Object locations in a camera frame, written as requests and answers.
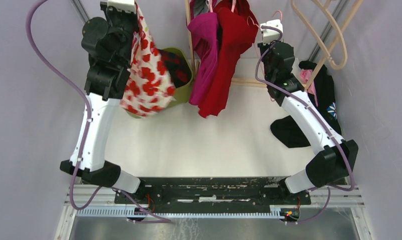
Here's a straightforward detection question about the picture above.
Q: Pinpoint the pink wire hanger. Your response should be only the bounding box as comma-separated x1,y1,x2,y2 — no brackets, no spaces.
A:
246,9,284,102

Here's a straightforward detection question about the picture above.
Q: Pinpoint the beige plastic hanger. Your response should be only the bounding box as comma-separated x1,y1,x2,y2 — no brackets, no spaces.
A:
290,0,348,71

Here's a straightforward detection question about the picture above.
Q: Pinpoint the red dress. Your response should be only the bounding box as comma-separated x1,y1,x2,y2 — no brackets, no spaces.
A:
198,0,258,118

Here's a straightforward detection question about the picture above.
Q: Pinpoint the white red floral garment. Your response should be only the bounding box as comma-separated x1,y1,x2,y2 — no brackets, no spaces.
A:
120,4,176,118

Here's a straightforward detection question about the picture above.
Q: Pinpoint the pink plastic hanger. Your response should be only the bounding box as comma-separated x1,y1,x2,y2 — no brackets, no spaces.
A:
231,0,237,12

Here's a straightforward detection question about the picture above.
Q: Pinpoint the red navy plaid skirt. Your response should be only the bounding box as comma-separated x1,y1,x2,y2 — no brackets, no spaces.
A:
159,49,192,88

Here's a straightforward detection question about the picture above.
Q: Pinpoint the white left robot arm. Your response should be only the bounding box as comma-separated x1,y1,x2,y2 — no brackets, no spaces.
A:
60,0,146,204

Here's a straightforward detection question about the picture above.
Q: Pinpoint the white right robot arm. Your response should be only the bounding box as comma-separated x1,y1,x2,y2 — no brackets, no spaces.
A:
257,40,358,204

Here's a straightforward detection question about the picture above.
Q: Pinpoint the magenta pleated skirt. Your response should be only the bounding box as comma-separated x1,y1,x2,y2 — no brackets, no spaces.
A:
188,12,219,106

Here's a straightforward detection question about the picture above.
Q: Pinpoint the pink cloth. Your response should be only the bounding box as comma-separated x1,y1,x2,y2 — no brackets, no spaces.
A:
299,68,319,105

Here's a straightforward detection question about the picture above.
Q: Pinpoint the wooden clothes rack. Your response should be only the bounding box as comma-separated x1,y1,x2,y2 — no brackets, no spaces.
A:
184,0,365,90

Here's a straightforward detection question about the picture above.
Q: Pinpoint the black shirt with flower print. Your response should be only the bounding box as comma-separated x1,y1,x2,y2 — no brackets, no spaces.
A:
270,65,344,153

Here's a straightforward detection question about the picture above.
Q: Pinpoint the grey garment on rack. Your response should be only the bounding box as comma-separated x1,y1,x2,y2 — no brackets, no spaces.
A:
189,0,209,20

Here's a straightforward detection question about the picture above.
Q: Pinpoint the olive green plastic basket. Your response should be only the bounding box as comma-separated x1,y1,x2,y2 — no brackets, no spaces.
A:
120,47,192,118

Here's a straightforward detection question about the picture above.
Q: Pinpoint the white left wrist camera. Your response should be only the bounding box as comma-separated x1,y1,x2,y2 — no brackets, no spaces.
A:
107,0,137,14

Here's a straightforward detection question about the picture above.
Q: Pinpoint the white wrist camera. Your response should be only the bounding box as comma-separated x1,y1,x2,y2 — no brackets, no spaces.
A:
260,19,283,44
107,0,137,14

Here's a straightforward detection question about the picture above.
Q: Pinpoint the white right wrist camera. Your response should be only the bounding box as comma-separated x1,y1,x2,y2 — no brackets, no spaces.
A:
260,19,283,44

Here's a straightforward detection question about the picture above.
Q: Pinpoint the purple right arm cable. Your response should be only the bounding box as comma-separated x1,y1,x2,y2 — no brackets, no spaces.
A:
254,24,356,225

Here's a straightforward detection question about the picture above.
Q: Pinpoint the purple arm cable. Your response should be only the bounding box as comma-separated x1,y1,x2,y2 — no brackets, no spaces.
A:
25,0,175,223
254,24,356,225

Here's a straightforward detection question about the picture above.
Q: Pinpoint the aluminium corner rail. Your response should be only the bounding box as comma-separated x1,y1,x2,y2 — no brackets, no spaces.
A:
71,0,90,23

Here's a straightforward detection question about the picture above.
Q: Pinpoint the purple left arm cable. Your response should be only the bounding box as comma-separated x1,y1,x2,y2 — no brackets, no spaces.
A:
25,0,175,223

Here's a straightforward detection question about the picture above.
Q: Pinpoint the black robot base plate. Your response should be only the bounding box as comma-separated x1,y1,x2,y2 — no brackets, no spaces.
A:
114,176,312,215

